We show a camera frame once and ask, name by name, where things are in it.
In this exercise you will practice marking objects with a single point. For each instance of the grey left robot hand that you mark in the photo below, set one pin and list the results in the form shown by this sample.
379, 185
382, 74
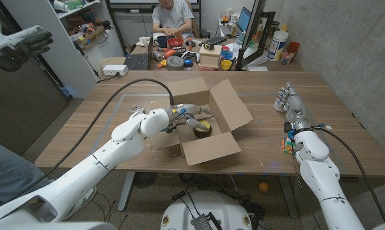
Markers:
187, 110

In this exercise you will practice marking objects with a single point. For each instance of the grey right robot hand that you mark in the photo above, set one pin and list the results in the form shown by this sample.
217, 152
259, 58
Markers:
295, 107

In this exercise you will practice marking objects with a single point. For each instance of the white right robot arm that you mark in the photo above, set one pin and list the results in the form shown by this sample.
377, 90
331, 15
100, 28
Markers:
320, 175

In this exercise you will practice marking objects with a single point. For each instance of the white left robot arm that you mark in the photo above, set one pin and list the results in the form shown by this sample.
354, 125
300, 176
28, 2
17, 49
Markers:
99, 163

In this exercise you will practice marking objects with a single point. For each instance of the red white soup can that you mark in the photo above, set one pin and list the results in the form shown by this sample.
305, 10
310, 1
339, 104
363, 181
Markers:
277, 108

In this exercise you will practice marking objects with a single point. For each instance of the open cardboard box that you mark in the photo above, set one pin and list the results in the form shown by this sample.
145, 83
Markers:
224, 108

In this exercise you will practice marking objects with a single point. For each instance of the colourful puzzle cube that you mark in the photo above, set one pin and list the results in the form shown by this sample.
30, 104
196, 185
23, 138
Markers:
288, 145

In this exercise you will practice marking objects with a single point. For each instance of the blue tape roll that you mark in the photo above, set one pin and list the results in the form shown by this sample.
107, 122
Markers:
188, 63

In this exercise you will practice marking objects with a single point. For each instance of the patterned drinking glass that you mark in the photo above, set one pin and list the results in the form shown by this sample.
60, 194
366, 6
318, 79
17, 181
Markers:
287, 57

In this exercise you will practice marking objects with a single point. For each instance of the white game controller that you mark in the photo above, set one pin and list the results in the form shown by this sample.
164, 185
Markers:
191, 56

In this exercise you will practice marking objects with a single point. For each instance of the small wooden box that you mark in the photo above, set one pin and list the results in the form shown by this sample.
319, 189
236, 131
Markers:
210, 57

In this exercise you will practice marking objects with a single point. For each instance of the yellow cup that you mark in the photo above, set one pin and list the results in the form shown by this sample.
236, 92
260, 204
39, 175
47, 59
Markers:
226, 64

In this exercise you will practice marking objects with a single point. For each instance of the orange power tool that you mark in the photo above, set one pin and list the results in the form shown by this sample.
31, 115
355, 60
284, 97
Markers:
169, 53

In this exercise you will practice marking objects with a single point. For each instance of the red cup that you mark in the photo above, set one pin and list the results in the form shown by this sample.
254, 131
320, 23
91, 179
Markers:
294, 47

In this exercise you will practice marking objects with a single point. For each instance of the white canister with blue label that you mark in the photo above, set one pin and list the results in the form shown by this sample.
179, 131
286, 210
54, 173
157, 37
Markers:
277, 45

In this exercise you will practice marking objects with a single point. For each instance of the yellow black measuring tape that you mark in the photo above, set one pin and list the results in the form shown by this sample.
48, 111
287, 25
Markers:
208, 45

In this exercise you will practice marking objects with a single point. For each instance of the red bowl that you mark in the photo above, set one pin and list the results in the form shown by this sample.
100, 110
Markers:
175, 42

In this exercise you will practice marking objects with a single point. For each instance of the blue cup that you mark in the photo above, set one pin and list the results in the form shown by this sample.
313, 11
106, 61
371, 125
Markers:
225, 51

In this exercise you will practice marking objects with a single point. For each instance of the dark blue mug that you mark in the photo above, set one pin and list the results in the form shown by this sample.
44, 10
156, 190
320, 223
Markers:
161, 41

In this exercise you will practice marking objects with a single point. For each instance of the black floor fan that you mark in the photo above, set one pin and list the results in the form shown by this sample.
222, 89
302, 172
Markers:
144, 179

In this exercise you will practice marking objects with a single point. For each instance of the white cloth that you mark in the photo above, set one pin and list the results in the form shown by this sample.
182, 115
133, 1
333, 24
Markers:
143, 41

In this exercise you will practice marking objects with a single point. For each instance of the white power strip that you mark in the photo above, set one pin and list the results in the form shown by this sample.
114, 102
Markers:
115, 70

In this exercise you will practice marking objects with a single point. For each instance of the orange ball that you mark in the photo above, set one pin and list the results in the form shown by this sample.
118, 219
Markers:
263, 187

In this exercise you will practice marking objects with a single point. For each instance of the black computer monitor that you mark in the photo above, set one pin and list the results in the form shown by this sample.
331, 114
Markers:
254, 25

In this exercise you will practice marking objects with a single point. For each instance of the seated person in grey shirt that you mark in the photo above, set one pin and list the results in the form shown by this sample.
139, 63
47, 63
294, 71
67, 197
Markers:
173, 16

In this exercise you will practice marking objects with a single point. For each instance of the open laptop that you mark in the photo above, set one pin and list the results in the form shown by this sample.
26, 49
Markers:
244, 19

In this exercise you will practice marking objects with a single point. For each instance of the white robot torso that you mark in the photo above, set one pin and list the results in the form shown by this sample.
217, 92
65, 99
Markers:
207, 211

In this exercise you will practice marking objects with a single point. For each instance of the cardboard box of clutter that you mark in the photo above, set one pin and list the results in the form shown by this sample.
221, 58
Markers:
90, 37

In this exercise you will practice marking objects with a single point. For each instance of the white shelf unit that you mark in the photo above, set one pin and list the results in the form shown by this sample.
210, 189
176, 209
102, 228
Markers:
67, 64

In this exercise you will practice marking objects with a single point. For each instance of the grey white sneaker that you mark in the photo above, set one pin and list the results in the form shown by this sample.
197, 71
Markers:
87, 195

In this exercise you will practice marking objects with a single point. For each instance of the standing person in jeans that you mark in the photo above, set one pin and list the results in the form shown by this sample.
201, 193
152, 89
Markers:
7, 172

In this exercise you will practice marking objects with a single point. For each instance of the black white tracking glove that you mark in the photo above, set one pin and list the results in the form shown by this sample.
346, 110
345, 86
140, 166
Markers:
7, 38

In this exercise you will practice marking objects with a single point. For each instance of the grey duct tape roll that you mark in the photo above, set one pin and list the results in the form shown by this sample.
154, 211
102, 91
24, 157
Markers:
175, 63

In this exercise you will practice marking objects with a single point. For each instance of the grey metal bracket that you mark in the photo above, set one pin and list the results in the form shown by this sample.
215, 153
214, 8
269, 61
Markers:
135, 109

